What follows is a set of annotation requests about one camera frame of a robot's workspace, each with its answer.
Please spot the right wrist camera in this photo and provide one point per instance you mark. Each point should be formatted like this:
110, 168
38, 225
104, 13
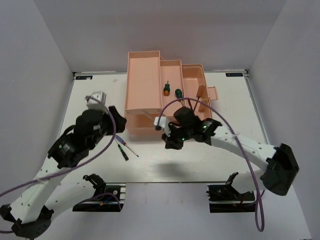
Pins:
183, 119

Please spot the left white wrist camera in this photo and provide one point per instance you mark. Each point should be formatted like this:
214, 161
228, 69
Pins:
96, 101

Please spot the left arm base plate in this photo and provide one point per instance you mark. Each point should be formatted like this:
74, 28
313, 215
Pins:
109, 199

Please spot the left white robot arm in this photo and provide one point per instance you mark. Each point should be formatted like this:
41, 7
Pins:
35, 209

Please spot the pink plastic toolbox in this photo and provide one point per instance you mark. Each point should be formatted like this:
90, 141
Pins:
154, 83

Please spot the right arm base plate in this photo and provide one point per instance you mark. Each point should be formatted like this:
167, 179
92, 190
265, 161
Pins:
225, 199

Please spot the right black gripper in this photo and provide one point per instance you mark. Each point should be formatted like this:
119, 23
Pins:
172, 143

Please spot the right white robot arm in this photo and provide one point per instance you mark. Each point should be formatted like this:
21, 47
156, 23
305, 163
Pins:
277, 165

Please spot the green stubby screwdriver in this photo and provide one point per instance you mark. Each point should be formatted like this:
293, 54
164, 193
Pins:
179, 95

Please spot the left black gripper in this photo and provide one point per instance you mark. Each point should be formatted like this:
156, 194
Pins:
120, 121

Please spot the green orange screwdriver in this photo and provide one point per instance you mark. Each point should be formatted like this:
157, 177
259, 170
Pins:
166, 89

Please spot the blue handled screwdriver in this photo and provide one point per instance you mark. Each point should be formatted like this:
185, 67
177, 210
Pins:
122, 141

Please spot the small brown hex key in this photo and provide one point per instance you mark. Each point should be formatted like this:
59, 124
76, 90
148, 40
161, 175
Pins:
197, 102

